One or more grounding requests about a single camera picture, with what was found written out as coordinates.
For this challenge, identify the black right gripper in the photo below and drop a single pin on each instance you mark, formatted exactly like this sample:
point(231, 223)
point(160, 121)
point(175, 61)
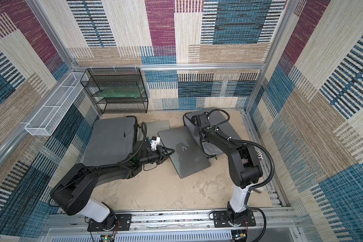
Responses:
point(196, 117)

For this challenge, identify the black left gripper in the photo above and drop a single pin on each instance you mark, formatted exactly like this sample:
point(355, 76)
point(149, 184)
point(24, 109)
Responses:
point(161, 153)

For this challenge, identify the grey laptop bag with handles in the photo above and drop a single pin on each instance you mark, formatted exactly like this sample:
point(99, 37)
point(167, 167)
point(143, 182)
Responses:
point(216, 117)

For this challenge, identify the dark grey Apple laptop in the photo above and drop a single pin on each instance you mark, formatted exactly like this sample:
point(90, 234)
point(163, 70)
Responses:
point(188, 158)

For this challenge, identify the grey zippered laptop sleeve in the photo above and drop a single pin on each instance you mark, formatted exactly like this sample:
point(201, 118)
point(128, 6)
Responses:
point(111, 141)

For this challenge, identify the silver Apple laptop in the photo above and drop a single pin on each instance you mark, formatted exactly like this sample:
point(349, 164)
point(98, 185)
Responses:
point(154, 127)

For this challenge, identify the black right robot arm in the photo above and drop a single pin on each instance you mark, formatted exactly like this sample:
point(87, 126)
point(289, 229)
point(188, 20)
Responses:
point(244, 164)

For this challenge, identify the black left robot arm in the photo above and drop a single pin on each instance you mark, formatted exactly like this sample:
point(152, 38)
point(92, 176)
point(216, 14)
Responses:
point(73, 192)

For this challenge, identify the cup of coloured pencils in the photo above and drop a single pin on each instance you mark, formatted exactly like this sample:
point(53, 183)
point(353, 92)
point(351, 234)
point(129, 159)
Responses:
point(260, 155)

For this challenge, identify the green board on shelf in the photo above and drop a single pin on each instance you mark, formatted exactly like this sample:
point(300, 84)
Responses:
point(120, 93)

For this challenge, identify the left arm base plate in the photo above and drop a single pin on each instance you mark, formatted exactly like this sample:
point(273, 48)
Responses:
point(114, 222)

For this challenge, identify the black wire mesh shelf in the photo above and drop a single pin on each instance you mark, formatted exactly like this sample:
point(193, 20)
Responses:
point(95, 80)

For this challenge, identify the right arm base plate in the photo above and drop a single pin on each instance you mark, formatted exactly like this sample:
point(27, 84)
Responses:
point(227, 218)

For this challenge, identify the white wire mesh basket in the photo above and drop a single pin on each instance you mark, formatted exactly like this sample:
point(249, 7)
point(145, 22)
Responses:
point(50, 115)

